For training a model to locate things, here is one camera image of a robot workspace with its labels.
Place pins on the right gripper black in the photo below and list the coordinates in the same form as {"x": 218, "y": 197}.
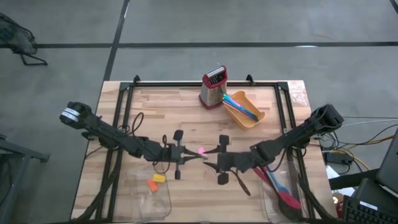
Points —
{"x": 236, "y": 161}

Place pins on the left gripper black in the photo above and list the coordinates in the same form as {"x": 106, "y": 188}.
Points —
{"x": 174, "y": 154}

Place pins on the yellow-orange plastic bin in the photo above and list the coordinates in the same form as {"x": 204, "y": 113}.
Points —
{"x": 245, "y": 119}

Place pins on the iridescent rainbow cutlery piece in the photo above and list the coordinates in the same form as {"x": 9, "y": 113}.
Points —
{"x": 240, "y": 105}
{"x": 245, "y": 114}
{"x": 236, "y": 109}
{"x": 231, "y": 100}

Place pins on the steel box grater red trim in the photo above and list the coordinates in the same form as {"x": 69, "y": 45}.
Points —
{"x": 211, "y": 93}

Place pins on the blue silicone spoon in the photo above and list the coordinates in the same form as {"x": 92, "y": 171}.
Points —
{"x": 278, "y": 185}

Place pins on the red silicone spoon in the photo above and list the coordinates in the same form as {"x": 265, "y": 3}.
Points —
{"x": 289, "y": 200}

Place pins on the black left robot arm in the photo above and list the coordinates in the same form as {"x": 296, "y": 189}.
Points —
{"x": 102, "y": 132}

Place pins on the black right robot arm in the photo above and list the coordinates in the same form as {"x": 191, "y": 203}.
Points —
{"x": 298, "y": 133}

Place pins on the clear plastic bin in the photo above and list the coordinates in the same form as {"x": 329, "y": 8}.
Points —
{"x": 270, "y": 205}
{"x": 146, "y": 205}

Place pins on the clear plastic bag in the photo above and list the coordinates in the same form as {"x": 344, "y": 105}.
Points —
{"x": 298, "y": 93}

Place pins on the black power adapter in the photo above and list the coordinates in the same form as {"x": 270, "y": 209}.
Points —
{"x": 339, "y": 158}

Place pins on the white paper sheet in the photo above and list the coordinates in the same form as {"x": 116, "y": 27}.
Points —
{"x": 337, "y": 186}

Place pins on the black angled beam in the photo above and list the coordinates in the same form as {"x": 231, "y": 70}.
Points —
{"x": 351, "y": 180}

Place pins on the black keyboard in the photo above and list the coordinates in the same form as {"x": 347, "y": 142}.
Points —
{"x": 363, "y": 214}

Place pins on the black box white label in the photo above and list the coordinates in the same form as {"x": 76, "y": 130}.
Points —
{"x": 373, "y": 196}

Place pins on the grey metal side table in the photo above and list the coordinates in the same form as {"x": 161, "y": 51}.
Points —
{"x": 18, "y": 152}

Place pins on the grey laptop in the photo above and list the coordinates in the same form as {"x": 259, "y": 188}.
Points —
{"x": 390, "y": 168}

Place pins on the black mesh chair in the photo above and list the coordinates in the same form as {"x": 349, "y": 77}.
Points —
{"x": 15, "y": 37}

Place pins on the black aluminium table frame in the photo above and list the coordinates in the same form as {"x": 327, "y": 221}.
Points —
{"x": 161, "y": 83}

